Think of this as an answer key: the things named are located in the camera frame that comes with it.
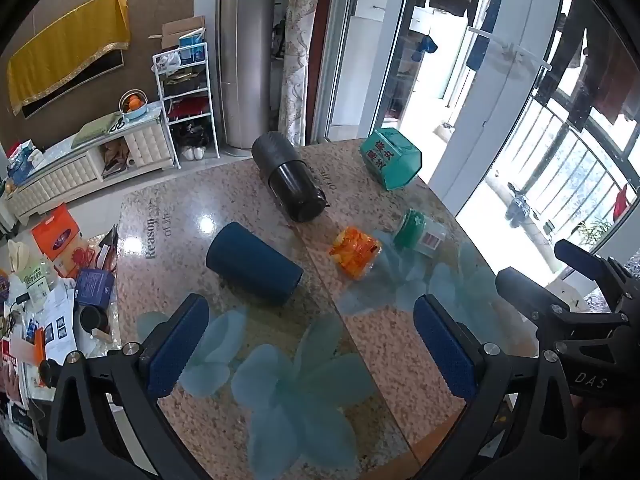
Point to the brown bag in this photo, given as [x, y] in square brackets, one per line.
[117, 154]

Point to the potted plant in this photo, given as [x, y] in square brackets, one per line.
[592, 230]

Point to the cardboard box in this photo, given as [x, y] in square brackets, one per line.
[175, 32]

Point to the black mug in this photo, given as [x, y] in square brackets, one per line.
[94, 322]

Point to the black shoes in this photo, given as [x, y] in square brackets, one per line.
[190, 136]

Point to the dark blue cup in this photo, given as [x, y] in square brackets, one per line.
[250, 262]

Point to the white plastic bag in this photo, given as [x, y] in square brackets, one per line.
[167, 61]

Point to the orange paper bag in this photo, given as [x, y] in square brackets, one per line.
[57, 237]

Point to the silver cylindrical air conditioner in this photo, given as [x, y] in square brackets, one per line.
[247, 60]

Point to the white tufted cabinet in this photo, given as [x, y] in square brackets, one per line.
[65, 175]

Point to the green cushion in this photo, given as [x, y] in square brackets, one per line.
[95, 130]

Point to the blue carton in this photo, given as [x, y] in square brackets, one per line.
[95, 287]

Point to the red cloth item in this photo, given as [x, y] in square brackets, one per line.
[186, 109]

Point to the dark hanging clothes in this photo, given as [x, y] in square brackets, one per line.
[595, 70]

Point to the black television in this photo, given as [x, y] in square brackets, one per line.
[75, 86]

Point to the blue tissue pack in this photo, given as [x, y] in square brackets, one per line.
[194, 47]

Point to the black ribbed tumbler cup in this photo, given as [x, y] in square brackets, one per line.
[292, 185]

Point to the green paper box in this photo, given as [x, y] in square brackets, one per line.
[390, 160]

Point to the red and black bag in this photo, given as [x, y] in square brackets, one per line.
[107, 252]

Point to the dark blue hanging garment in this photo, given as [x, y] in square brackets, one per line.
[482, 30]

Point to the bowl of oranges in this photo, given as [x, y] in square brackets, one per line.
[133, 105]

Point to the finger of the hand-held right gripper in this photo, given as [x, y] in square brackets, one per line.
[580, 255]
[525, 292]

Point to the metal balcony railing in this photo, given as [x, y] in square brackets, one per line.
[570, 160]

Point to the white shoes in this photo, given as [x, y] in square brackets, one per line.
[192, 152]

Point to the white metal rack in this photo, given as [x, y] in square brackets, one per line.
[156, 90]

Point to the pile of papers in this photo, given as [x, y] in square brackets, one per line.
[55, 310]

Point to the person's right hand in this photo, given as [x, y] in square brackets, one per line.
[607, 420]

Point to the orange snack packet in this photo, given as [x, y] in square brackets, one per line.
[355, 252]

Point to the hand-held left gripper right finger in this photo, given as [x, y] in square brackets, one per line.
[445, 347]

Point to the yellow cloth with gold trim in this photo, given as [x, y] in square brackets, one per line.
[65, 60]

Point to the patterned beige curtain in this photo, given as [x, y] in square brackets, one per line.
[297, 60]

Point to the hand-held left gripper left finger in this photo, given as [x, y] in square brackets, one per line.
[175, 347]

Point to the clear jar with green lid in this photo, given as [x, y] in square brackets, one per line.
[417, 232]

